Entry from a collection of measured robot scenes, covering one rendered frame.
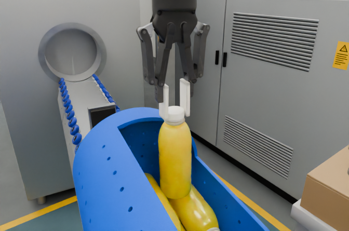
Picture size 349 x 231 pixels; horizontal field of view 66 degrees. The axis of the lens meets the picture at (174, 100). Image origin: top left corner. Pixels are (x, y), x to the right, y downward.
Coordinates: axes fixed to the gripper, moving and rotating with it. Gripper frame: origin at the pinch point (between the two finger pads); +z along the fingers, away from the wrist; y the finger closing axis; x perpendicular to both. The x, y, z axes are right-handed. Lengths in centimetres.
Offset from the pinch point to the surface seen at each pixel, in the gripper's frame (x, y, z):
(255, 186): -86, -114, 127
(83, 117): -76, 10, 35
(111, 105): -49, 2, 20
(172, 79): -63, -29, 18
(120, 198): 12.5, 14.6, 8.0
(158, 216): 19.5, 11.6, 6.2
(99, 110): -48, 7, 20
